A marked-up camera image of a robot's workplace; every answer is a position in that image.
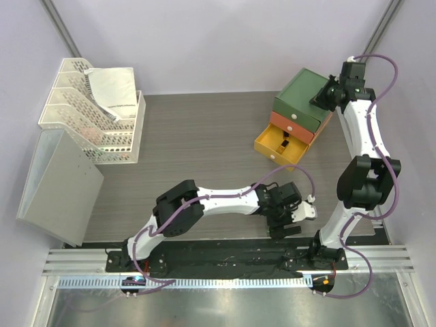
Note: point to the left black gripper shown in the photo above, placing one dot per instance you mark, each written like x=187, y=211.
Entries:
x=277, y=231

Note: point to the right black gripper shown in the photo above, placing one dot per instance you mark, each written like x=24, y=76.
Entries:
x=319, y=99

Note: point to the green top drawer box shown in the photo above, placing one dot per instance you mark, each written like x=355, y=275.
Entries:
x=293, y=101

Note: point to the red drawer box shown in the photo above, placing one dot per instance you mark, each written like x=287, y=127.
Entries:
x=296, y=130

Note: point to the gold black lipstick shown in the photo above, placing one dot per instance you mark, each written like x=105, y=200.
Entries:
x=286, y=136
x=282, y=147

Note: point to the yellow bottom drawer box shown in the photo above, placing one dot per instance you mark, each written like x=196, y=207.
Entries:
x=295, y=153

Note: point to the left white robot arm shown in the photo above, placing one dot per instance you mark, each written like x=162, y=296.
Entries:
x=179, y=209

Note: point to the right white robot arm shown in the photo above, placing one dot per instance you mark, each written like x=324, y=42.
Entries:
x=370, y=176

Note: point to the white paper booklet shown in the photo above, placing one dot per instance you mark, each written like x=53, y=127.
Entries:
x=113, y=91

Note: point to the grey metal bookend box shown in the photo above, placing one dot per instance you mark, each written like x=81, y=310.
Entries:
x=61, y=188

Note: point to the white mesh file organizer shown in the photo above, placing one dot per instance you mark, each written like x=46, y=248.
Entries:
x=69, y=107

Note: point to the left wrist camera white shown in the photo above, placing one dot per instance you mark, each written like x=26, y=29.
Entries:
x=305, y=210

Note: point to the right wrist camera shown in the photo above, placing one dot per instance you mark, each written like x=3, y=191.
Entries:
x=352, y=74

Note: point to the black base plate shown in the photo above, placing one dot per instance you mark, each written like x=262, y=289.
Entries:
x=248, y=255

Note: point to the white slotted cable duct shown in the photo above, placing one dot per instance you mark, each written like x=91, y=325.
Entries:
x=137, y=282

